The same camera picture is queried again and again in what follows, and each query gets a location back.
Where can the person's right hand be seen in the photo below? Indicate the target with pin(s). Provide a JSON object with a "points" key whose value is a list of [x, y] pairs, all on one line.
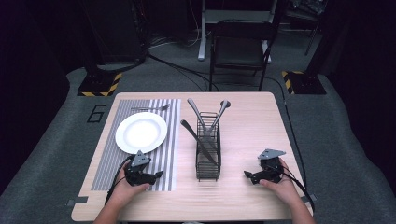
{"points": [[281, 189]]}

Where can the white desk frame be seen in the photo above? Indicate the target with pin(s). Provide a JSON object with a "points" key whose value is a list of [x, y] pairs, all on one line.
{"points": [[236, 15]]}

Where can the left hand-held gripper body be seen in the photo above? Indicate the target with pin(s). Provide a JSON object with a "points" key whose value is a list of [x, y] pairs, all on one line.
{"points": [[137, 174]]}

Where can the grey tape strip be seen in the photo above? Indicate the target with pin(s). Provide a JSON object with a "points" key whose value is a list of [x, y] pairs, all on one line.
{"points": [[77, 200], [312, 198]]}

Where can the person's left hand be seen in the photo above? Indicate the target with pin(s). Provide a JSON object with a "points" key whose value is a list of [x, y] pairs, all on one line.
{"points": [[127, 191]]}

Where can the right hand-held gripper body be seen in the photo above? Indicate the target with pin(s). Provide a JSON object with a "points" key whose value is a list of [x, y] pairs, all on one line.
{"points": [[271, 171]]}

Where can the grey striped placemat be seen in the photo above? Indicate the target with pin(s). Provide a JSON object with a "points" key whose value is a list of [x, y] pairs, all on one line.
{"points": [[168, 149]]}

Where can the black base with hazard stripes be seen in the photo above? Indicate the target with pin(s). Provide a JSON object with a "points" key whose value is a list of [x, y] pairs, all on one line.
{"points": [[98, 84], [306, 83]]}

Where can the silver fork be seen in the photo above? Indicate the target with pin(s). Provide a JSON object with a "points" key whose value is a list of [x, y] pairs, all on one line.
{"points": [[149, 108]]}

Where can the black folding chair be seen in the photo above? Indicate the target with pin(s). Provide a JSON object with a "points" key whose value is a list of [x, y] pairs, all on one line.
{"points": [[238, 46]]}

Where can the silver table knife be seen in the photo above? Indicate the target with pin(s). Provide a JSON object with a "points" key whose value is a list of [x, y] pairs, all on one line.
{"points": [[194, 134]]}

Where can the white round plate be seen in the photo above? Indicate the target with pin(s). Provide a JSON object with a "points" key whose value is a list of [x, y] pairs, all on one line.
{"points": [[140, 133]]}

